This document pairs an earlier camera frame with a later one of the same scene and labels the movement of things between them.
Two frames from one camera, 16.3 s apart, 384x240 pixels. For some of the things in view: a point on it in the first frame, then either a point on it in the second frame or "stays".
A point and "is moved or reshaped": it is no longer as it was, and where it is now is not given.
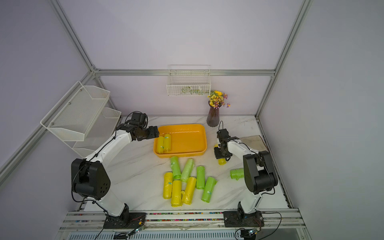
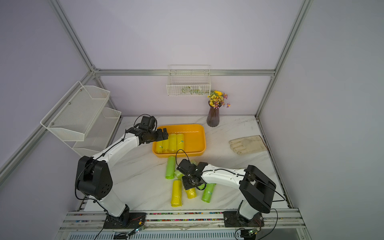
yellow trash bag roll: (187, 195) is moved or reshaped
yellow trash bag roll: (167, 142) stays
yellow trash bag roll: (167, 185) -> (180, 142)
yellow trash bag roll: (176, 194) stays
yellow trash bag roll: (160, 145) stays
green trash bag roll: (208, 188) stays
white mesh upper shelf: (75, 114) stays
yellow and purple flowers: (217, 99) stays
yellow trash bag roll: (221, 161) -> (173, 143)
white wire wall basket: (189, 80) stays
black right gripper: (218, 155) -> (187, 184)
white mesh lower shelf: (104, 124) stays
